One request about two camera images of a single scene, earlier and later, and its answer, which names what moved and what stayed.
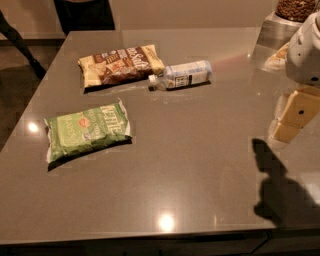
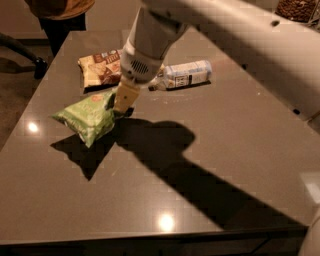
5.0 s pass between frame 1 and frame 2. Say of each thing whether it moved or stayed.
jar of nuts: stayed
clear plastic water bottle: stayed
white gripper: moved
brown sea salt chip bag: stayed
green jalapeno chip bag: moved
